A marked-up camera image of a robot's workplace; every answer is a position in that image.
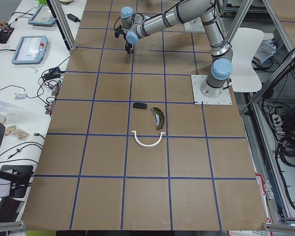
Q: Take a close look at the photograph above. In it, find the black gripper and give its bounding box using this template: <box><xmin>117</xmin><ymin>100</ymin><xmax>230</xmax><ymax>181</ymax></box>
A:
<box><xmin>125</xmin><ymin>40</ymin><xmax>134</xmax><ymax>54</ymax></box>

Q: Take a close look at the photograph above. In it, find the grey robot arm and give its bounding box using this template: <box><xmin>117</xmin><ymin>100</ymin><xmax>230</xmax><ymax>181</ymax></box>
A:
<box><xmin>114</xmin><ymin>0</ymin><xmax>233</xmax><ymax>98</ymax></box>

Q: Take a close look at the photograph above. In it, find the black brake pad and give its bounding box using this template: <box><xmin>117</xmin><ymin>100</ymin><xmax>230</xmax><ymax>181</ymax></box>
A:
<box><xmin>133</xmin><ymin>102</ymin><xmax>148</xmax><ymax>110</ymax></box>

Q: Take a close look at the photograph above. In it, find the black power adapter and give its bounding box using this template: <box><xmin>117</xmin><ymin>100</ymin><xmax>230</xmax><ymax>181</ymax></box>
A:
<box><xmin>66</xmin><ymin>13</ymin><xmax>81</xmax><ymax>23</ymax></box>

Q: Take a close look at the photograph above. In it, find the green brake shoe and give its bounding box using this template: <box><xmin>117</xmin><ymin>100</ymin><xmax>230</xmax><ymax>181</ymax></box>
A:
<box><xmin>151</xmin><ymin>107</ymin><xmax>165</xmax><ymax>130</ymax></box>

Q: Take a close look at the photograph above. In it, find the far teach pendant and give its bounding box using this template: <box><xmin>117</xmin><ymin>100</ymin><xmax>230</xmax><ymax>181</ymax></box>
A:
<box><xmin>28</xmin><ymin>5</ymin><xmax>56</xmax><ymax>27</ymax></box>

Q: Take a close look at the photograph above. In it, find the teach pendant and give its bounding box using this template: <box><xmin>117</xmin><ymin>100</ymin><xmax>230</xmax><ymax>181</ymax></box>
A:
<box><xmin>11</xmin><ymin>35</ymin><xmax>48</xmax><ymax>65</ymax></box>
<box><xmin>28</xmin><ymin>5</ymin><xmax>56</xmax><ymax>27</ymax></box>

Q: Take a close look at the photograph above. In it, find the brown paper table mat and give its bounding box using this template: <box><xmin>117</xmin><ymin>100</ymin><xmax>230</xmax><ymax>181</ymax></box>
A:
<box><xmin>23</xmin><ymin>0</ymin><xmax>268</xmax><ymax>231</ymax></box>

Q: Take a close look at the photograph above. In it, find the near teach pendant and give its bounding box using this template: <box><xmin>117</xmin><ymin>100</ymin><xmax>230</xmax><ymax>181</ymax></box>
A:
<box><xmin>11</xmin><ymin>35</ymin><xmax>48</xmax><ymax>65</ymax></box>

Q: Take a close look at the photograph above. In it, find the white chair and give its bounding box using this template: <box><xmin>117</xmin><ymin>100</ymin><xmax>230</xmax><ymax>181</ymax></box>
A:
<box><xmin>230</xmin><ymin>28</ymin><xmax>264</xmax><ymax>92</ymax></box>

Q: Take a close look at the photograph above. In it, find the plastic water bottle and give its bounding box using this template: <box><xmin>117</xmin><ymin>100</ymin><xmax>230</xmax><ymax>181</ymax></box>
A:
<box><xmin>0</xmin><ymin>100</ymin><xmax>21</xmax><ymax>115</ymax></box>

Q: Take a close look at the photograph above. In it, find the aluminium frame post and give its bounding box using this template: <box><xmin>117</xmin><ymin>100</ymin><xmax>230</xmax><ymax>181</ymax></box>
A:
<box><xmin>46</xmin><ymin>0</ymin><xmax>76</xmax><ymax>52</ymax></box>

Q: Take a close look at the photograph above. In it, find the white curved plastic bracket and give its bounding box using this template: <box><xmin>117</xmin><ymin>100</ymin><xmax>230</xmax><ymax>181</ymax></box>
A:
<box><xmin>131</xmin><ymin>130</ymin><xmax>166</xmax><ymax>148</ymax></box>

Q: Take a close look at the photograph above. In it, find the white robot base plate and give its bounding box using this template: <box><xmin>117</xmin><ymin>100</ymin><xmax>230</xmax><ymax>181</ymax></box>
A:
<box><xmin>191</xmin><ymin>75</ymin><xmax>232</xmax><ymax>105</ymax></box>

